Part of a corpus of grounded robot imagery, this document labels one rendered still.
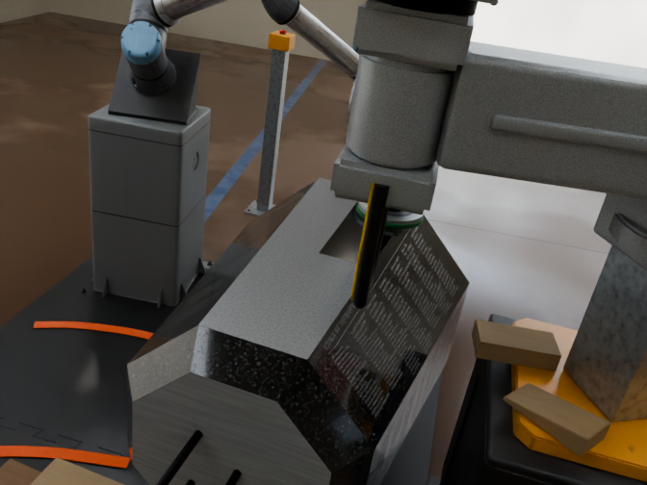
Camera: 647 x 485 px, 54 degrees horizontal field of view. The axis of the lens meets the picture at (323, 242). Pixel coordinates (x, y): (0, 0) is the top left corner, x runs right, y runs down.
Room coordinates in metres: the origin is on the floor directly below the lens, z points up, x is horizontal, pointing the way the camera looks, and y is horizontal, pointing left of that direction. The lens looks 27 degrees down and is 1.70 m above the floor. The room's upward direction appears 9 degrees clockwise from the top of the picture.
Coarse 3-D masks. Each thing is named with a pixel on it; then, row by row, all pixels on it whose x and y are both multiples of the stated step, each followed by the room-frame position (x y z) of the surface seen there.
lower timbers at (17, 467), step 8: (8, 464) 1.32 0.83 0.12; (16, 464) 1.32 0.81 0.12; (0, 472) 1.28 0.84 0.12; (8, 472) 1.29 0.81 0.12; (16, 472) 1.29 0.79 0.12; (24, 472) 1.29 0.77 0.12; (32, 472) 1.30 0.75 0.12; (0, 480) 1.26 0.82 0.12; (8, 480) 1.26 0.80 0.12; (16, 480) 1.26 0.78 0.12; (24, 480) 1.27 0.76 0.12; (32, 480) 1.27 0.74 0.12
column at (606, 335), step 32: (608, 256) 1.29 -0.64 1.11; (608, 288) 1.26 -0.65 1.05; (640, 288) 1.19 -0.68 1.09; (608, 320) 1.23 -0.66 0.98; (640, 320) 1.16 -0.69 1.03; (576, 352) 1.28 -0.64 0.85; (608, 352) 1.20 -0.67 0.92; (640, 352) 1.13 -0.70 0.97; (608, 384) 1.17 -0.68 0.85; (640, 384) 1.13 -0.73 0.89; (608, 416) 1.14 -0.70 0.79; (640, 416) 1.15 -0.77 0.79
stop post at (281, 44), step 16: (272, 32) 3.60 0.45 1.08; (272, 48) 3.55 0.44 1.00; (288, 48) 3.53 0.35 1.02; (272, 64) 3.57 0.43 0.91; (272, 80) 3.57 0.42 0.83; (272, 96) 3.56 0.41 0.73; (272, 112) 3.56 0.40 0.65; (272, 128) 3.56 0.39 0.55; (272, 144) 3.56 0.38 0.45; (272, 160) 3.56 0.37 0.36; (272, 176) 3.57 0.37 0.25; (272, 192) 3.61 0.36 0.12; (256, 208) 3.57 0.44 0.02
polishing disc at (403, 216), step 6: (360, 204) 1.86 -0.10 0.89; (366, 204) 1.87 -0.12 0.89; (366, 210) 1.83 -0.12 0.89; (390, 216) 1.81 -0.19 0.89; (396, 216) 1.82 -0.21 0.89; (402, 216) 1.83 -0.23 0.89; (408, 216) 1.83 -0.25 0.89; (414, 216) 1.84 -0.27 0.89; (420, 216) 1.85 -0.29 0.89; (390, 222) 1.78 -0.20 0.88; (396, 222) 1.78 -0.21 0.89; (402, 222) 1.79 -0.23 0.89; (408, 222) 1.80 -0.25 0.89; (414, 222) 1.81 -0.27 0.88
